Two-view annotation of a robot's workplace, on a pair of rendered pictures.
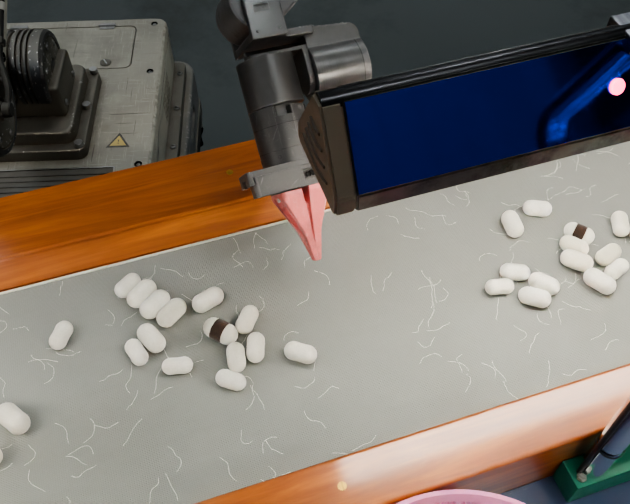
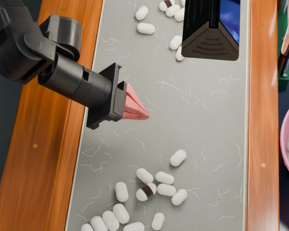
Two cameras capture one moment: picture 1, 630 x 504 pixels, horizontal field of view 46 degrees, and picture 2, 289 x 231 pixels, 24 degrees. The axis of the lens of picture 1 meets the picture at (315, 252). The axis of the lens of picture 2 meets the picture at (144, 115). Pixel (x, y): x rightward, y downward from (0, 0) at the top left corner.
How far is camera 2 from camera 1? 70 cm
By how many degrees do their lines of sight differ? 36
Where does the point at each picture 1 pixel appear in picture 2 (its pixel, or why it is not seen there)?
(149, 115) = not seen: outside the picture
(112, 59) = not seen: outside the picture
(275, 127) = (92, 85)
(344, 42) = (60, 24)
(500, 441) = (267, 92)
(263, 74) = (66, 70)
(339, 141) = (227, 34)
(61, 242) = not seen: outside the picture
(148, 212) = (42, 201)
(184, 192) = (37, 176)
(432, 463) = (267, 123)
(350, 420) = (224, 151)
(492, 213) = (131, 34)
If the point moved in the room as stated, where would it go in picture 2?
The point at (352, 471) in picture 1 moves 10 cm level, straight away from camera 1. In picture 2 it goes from (258, 157) to (207, 131)
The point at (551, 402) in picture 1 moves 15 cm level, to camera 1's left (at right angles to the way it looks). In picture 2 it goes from (256, 63) to (229, 125)
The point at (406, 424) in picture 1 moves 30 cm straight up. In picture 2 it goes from (236, 129) to (261, 25)
